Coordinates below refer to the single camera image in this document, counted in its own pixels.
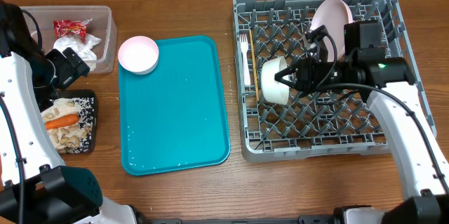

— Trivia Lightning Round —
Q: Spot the white bowl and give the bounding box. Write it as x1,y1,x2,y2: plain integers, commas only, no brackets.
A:
260,57,290,105

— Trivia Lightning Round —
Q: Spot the teal plastic tray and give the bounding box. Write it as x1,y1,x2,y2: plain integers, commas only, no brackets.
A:
118,35,231,176

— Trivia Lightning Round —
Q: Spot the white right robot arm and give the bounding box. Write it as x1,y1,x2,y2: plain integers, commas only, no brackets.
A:
270,20,448,223

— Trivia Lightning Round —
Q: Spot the white tissue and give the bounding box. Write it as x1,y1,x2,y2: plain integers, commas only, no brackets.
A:
53,34,102,71

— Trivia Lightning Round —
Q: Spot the large pink plate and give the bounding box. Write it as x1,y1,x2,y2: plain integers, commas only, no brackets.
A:
309,0,354,59

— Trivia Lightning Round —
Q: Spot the orange carrot piece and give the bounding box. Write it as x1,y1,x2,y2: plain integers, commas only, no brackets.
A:
45,114,79,130

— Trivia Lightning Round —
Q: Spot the grey dishwasher rack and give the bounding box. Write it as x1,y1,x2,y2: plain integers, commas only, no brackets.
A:
233,0,418,162

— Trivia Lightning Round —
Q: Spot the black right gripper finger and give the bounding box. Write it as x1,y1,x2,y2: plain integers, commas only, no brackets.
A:
274,58,302,79
274,77,302,91

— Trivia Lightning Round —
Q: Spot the white plastic fork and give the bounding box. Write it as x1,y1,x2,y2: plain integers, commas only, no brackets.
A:
239,34,251,86

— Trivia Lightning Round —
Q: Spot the wooden chopstick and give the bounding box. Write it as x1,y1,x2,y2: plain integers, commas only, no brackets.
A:
248,28,260,104

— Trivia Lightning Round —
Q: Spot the pile of peanuts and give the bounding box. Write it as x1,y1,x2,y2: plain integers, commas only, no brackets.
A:
42,103,93,153

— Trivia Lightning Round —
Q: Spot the red snack wrapper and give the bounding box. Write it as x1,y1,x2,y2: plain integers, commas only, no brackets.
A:
53,19,91,43

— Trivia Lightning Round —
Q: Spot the black food waste tray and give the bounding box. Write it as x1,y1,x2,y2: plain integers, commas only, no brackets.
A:
38,89,99,154

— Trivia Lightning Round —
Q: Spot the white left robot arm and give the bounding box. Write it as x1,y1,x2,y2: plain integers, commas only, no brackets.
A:
1,2,145,223

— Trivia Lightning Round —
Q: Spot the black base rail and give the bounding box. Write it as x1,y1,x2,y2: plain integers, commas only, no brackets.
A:
146,214,343,224

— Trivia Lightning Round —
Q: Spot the clear plastic bin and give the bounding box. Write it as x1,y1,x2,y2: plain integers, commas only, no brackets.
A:
23,6,117,74

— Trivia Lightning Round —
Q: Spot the pink bowl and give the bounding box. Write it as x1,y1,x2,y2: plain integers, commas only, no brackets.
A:
118,36,159,74

